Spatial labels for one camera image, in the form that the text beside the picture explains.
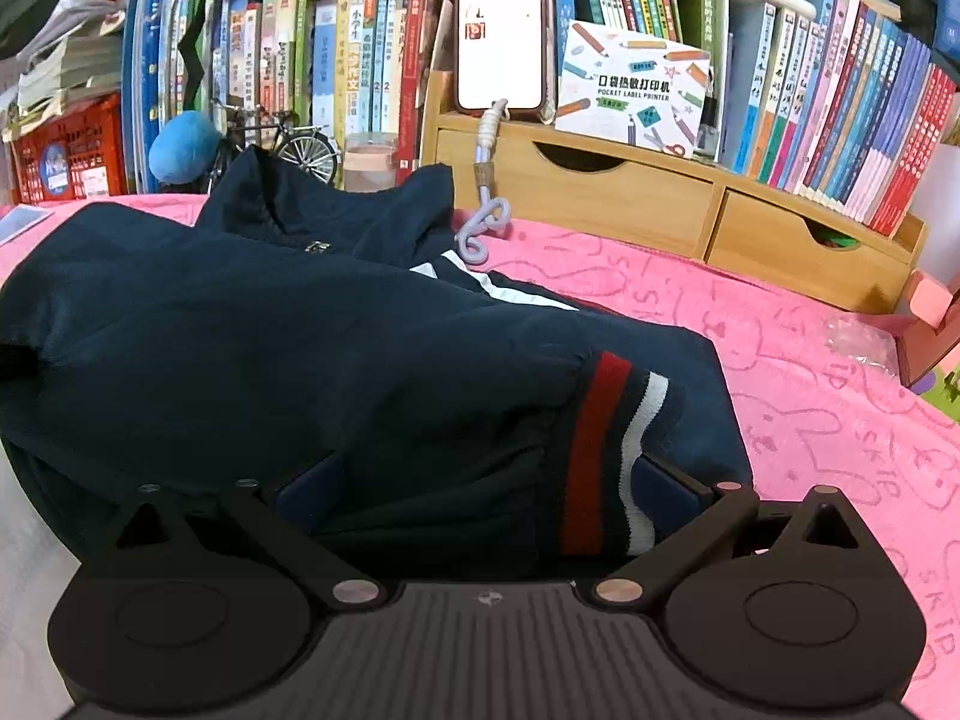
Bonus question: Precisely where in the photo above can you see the white and navy jacket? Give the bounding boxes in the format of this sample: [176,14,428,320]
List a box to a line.
[0,145,755,720]

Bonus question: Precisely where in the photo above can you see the pink patterned table cloth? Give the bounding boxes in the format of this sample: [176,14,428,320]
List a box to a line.
[2,172,958,718]

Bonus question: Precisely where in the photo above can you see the clear plastic wrapper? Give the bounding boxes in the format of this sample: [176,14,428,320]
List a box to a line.
[825,314,900,379]

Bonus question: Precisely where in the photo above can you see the pink toy house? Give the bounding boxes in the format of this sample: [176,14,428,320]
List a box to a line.
[896,270,960,422]

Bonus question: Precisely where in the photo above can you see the wooden drawer organizer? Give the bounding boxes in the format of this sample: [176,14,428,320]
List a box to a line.
[418,70,929,316]

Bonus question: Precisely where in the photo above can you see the pink lidded cup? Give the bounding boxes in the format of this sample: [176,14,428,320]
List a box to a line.
[342,132,397,193]

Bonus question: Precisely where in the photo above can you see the miniature bicycle model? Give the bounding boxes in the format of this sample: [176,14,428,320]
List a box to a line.
[205,103,342,192]

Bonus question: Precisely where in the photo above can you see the blue notebook on table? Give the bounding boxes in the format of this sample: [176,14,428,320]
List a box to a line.
[0,205,52,245]

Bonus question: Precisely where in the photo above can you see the white patterned box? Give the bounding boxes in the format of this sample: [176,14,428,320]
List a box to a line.
[553,21,711,158]

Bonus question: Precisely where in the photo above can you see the red plastic crate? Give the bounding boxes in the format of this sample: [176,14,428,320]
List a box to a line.
[11,94,127,205]

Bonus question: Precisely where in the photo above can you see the row of colourful books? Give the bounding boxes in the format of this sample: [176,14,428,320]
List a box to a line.
[211,0,960,239]

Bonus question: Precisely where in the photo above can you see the smartphone with lit screen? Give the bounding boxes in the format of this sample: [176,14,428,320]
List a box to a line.
[454,0,547,115]

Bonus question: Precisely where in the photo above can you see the left row of books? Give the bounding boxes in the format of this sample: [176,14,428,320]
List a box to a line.
[121,0,212,193]

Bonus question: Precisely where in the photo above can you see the stack of papers and books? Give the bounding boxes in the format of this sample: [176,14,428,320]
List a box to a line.
[2,0,127,143]

